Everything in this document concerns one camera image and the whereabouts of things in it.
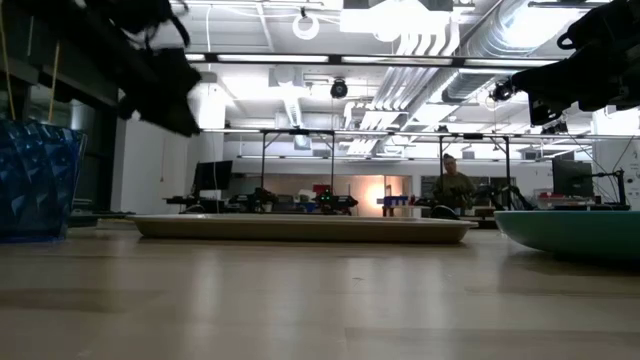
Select black computer monitor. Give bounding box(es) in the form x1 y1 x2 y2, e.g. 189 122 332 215
193 160 234 192
552 158 595 199

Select blue faceted plastic cup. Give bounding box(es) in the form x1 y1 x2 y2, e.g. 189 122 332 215
0 118 87 244

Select beige plastic tray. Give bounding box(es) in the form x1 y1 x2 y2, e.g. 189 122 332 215
127 213 479 245

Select black background desk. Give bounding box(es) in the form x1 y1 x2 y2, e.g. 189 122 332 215
164 196 229 215

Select long suspended light bar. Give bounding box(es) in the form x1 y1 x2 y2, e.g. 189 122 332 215
184 52 564 69

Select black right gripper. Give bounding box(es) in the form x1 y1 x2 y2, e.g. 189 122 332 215
510 55 640 127

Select black ceiling camera cluster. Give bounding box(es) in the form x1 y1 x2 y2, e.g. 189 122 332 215
488 79 516 104

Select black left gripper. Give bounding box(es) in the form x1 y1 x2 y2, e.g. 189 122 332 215
117 47 202 138

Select black background rig frame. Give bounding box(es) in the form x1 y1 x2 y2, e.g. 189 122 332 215
438 133 511 211
259 128 336 206

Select white ceiling ring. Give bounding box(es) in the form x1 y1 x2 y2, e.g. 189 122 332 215
292 12 321 41

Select silver ventilation duct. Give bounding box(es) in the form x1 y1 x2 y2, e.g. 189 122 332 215
442 0 566 104

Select teal round plate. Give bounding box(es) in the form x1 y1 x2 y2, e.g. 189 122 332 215
493 209 640 265

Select person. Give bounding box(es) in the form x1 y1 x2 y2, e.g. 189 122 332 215
432 153 476 214

